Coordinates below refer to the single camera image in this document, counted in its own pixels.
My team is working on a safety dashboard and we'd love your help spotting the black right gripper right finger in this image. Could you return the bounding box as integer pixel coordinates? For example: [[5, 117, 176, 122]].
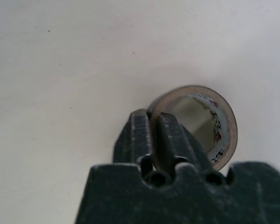
[[158, 112, 213, 174]]

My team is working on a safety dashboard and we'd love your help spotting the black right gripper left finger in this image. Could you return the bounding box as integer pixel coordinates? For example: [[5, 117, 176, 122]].
[[112, 108, 154, 169]]

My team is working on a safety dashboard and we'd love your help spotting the brown tape roll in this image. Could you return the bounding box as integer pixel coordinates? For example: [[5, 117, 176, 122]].
[[146, 84, 238, 175]]

